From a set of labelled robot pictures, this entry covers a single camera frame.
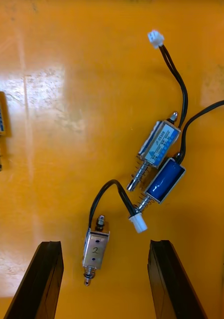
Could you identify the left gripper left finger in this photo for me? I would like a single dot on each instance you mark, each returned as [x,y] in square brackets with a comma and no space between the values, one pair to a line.
[39,286]

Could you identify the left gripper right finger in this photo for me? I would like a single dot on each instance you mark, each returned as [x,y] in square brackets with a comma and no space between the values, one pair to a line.
[171,286]

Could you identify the yellow-orange plastic bin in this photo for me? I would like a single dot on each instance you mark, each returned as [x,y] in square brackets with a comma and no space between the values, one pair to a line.
[67,174]

